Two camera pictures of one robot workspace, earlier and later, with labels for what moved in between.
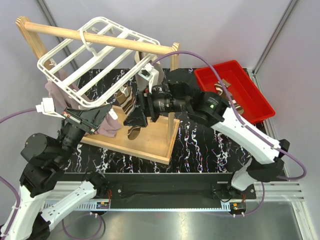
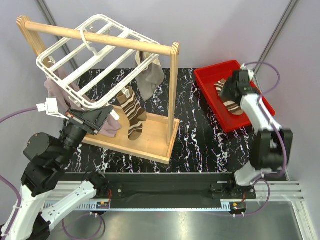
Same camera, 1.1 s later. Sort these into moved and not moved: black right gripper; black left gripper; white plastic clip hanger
Moved: black right gripper
Not moved: white plastic clip hanger; black left gripper
